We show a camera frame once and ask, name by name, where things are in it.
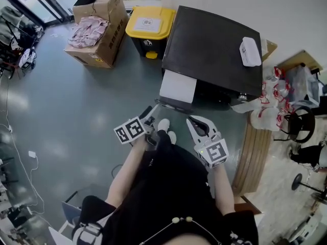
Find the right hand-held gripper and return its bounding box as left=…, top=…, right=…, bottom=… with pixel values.
left=185, top=115, right=229, bottom=168

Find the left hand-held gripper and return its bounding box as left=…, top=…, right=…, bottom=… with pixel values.
left=113, top=105, right=159, bottom=152

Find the white detergent drawer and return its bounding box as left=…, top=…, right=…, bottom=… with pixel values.
left=155, top=69, right=198, bottom=112

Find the person's left forearm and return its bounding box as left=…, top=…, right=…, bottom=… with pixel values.
left=105, top=136, right=147, bottom=209

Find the person's right forearm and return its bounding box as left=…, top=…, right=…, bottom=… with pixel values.
left=209, top=165, right=236, bottom=216

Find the wooden slatted bench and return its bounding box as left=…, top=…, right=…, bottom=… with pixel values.
left=231, top=111, right=273, bottom=198

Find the person's black clothing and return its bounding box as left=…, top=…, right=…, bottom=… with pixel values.
left=72, top=130, right=259, bottom=245

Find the pile of red label bottles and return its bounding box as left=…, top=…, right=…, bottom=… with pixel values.
left=250, top=65, right=296, bottom=133

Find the large cardboard box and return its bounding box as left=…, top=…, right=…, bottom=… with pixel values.
left=63, top=0, right=130, bottom=70

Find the white plastic lidded box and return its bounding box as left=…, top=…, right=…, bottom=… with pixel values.
left=239, top=36, right=262, bottom=67

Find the yellow lid trash bin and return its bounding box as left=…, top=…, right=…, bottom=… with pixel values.
left=125, top=6, right=177, bottom=60

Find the black round chair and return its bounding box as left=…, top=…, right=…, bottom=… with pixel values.
left=273, top=106, right=316, bottom=144

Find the pile of pink packets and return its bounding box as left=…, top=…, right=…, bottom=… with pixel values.
left=67, top=16, right=110, bottom=48

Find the flat cardboard piece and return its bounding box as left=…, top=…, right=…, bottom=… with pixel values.
left=261, top=38, right=278, bottom=61

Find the wooden table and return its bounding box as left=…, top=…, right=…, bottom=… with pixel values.
left=277, top=49, right=324, bottom=73

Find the white wheeled device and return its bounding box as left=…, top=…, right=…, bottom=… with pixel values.
left=18, top=47, right=37, bottom=70

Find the bead necklace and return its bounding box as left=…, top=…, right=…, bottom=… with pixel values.
left=139, top=215, right=218, bottom=245

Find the black pedestal stool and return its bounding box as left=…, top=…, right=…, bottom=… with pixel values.
left=291, top=173, right=327, bottom=197

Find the white floor cable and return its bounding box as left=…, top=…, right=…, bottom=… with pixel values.
left=0, top=80, right=47, bottom=215

